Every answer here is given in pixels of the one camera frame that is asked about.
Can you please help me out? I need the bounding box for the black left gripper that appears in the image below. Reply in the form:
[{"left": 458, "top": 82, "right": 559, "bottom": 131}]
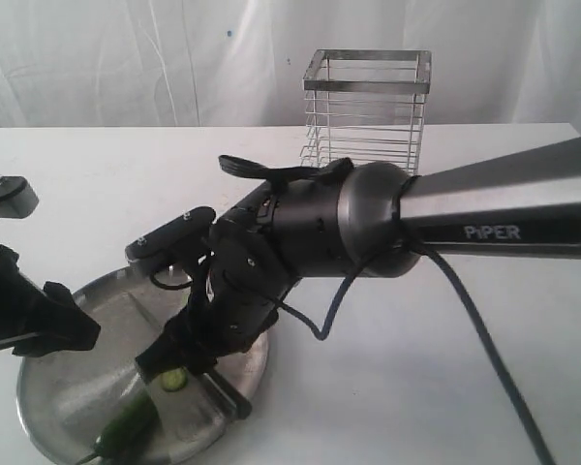
[{"left": 0, "top": 244, "right": 101, "bottom": 357}]

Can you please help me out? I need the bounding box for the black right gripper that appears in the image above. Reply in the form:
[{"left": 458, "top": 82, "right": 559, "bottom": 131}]
[{"left": 135, "top": 212, "right": 298, "bottom": 419}]

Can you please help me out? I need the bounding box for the black handled knife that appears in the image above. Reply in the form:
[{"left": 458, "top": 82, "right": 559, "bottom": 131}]
[{"left": 147, "top": 368, "right": 235, "bottom": 426}]

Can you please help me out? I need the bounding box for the green chili pepper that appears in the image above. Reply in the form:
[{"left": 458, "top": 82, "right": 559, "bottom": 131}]
[{"left": 77, "top": 390, "right": 158, "bottom": 464}]

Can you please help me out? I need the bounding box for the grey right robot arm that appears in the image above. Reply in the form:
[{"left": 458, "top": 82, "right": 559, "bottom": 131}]
[{"left": 126, "top": 137, "right": 581, "bottom": 382}]

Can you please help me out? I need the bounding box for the round stainless steel plate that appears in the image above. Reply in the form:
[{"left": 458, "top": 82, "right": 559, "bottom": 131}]
[{"left": 15, "top": 266, "right": 272, "bottom": 464}]

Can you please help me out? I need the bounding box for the white backdrop curtain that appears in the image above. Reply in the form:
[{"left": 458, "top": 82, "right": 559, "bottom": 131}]
[{"left": 0, "top": 1, "right": 581, "bottom": 133}]

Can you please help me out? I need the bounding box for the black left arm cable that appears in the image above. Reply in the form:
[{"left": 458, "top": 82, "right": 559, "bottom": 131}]
[{"left": 0, "top": 331, "right": 45, "bottom": 357}]

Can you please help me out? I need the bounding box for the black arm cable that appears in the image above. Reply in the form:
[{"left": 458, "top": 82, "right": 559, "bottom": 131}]
[
  {"left": 147, "top": 153, "right": 558, "bottom": 465},
  {"left": 0, "top": 331, "right": 45, "bottom": 357}
]

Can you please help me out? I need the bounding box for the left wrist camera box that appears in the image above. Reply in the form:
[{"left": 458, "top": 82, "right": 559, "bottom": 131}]
[{"left": 0, "top": 175, "right": 39, "bottom": 219}]

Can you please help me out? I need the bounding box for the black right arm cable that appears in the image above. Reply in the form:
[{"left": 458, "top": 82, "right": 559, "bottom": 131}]
[{"left": 147, "top": 153, "right": 558, "bottom": 465}]

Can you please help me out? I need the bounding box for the wire metal utensil holder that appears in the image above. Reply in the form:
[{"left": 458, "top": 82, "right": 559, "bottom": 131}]
[{"left": 300, "top": 49, "right": 432, "bottom": 175}]

